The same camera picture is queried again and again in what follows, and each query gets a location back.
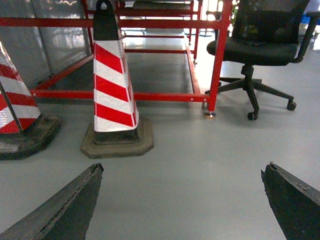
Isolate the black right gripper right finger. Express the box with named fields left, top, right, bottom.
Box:
left=261, top=163, right=320, bottom=240

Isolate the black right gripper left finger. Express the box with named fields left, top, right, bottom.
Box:
left=0, top=163, right=104, bottom=240

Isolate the red white traffic cone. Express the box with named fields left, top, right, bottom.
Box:
left=80, top=0, right=154, bottom=159

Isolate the red metal workbench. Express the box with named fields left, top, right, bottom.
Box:
left=0, top=0, right=233, bottom=120

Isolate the black office chair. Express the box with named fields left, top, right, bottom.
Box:
left=216, top=0, right=320, bottom=121

